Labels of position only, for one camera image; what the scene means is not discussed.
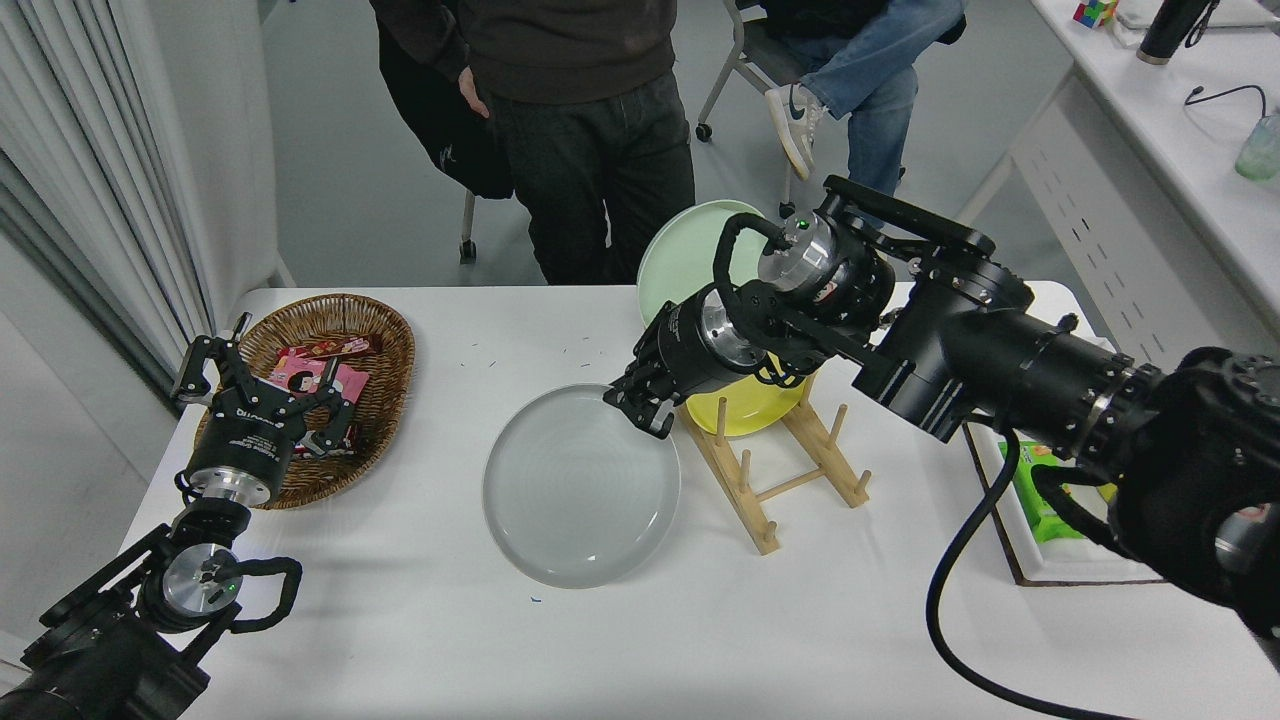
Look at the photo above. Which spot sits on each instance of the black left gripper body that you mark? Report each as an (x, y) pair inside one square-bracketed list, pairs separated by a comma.
[(245, 445)]

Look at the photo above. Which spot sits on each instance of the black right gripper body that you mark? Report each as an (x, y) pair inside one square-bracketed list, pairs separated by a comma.
[(685, 350)]

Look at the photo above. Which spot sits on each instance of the grey plate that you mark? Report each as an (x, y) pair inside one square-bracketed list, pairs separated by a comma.
[(575, 490)]

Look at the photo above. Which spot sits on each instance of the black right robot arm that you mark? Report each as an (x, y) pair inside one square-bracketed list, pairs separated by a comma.
[(1000, 350)]

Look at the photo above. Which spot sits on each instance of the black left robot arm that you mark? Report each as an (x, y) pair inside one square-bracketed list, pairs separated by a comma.
[(90, 650)]

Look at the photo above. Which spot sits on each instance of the yellow plate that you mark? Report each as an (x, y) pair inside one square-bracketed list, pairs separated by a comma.
[(745, 415)]

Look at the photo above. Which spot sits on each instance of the pale green plate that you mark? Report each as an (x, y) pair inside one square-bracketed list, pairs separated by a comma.
[(680, 260)]

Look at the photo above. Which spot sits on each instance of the wooden plate rack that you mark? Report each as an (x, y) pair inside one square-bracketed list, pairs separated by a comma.
[(752, 517)]

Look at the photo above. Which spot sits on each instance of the standing person's hand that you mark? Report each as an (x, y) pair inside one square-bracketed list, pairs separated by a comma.
[(474, 92)]

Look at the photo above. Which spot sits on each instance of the pink snack packet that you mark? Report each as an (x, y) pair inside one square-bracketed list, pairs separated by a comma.
[(300, 378)]

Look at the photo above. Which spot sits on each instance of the dark red snack bar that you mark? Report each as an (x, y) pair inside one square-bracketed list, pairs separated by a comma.
[(330, 348)]

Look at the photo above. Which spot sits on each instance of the brown wicker basket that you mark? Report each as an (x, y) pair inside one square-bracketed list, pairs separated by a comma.
[(380, 340)]

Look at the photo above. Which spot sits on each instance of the standing person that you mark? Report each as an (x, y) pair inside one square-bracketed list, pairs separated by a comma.
[(590, 150)]

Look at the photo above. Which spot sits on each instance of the chair leg with caster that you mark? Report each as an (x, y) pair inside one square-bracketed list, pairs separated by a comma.
[(467, 225)]

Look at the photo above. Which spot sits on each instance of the pale pleated curtain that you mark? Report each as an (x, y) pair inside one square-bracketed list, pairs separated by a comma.
[(80, 150)]

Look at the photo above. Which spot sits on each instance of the grey wheeled office chair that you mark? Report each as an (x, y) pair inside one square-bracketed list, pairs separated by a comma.
[(775, 60)]

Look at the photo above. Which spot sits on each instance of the seated person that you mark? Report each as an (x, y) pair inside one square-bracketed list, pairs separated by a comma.
[(880, 100)]

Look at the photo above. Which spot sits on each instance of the green snack packet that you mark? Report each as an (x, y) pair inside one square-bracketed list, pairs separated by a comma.
[(1045, 505)]

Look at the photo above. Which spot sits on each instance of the white rectangular tray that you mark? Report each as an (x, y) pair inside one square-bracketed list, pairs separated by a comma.
[(1060, 560)]

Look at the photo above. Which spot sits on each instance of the white desk with perforated panel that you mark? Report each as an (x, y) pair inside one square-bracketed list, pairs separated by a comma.
[(1150, 200)]

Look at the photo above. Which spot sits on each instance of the colourful puzzle cube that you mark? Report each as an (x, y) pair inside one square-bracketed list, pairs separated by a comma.
[(1092, 12)]

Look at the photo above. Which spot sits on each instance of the black flask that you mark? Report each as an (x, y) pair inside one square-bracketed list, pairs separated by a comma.
[(1165, 30)]

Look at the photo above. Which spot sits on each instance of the translucent green cup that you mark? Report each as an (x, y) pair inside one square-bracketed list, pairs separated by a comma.
[(1260, 150)]

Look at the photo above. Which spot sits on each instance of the white laptop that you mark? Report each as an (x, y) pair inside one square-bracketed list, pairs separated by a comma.
[(1240, 12)]

